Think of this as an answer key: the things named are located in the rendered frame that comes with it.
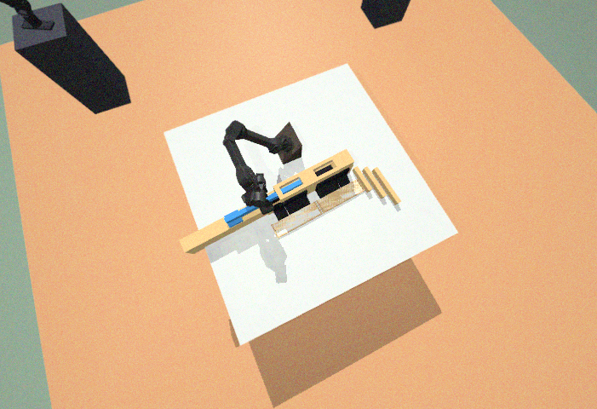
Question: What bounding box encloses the blue sliding bar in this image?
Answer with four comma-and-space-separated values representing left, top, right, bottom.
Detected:
224, 192, 278, 228

